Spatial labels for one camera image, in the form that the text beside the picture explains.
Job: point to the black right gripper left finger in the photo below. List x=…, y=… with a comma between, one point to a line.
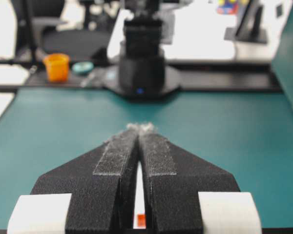
x=91, y=194

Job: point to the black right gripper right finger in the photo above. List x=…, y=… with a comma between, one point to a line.
x=185, y=194

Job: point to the red block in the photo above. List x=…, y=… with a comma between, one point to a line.
x=141, y=221

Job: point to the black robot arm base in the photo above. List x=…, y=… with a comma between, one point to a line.
x=142, y=71

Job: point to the teal round lid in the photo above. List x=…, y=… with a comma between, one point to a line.
x=82, y=68

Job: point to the orange plastic cup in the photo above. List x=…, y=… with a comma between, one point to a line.
x=57, y=67

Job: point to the black office chair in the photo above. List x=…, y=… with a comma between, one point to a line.
x=39, y=25

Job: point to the black monitor stand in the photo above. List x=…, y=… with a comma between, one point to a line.
x=248, y=26

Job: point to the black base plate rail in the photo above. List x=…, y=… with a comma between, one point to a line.
x=206, y=77

